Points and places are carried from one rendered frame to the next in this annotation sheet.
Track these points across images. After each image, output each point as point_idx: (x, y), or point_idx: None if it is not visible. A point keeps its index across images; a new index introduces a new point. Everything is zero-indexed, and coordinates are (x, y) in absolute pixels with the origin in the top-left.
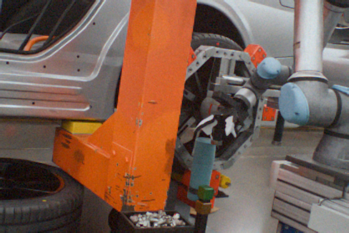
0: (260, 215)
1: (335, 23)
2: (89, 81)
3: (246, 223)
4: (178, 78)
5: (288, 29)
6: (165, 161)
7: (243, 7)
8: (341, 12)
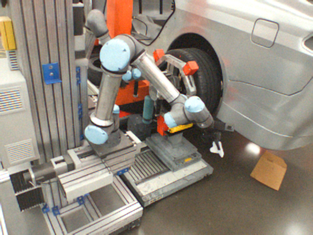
0: (293, 218)
1: (103, 45)
2: (154, 60)
3: (264, 204)
4: None
5: (257, 63)
6: None
7: (221, 38)
8: (99, 40)
